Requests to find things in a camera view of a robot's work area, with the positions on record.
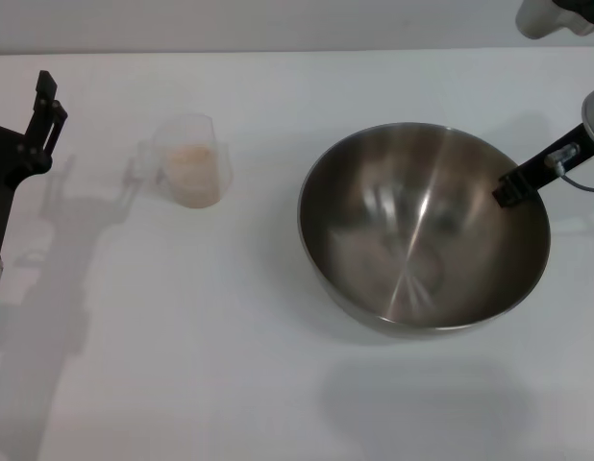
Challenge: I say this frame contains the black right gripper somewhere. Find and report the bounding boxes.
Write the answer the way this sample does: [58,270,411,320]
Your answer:
[492,123,594,209]

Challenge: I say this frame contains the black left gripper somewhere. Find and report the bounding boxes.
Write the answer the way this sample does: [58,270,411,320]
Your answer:
[0,69,69,258]

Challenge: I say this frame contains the stainless steel mixing bowl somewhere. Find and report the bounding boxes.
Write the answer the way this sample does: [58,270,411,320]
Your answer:
[296,122,552,338]

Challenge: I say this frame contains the clear plastic measuring cup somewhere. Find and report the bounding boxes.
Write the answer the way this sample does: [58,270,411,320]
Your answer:
[129,112,231,209]

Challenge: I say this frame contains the white rice grains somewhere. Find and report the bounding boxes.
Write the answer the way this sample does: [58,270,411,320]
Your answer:
[164,142,221,208]

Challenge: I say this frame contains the grey cable with clear plug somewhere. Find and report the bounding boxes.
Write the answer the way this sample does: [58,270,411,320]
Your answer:
[545,142,594,195]

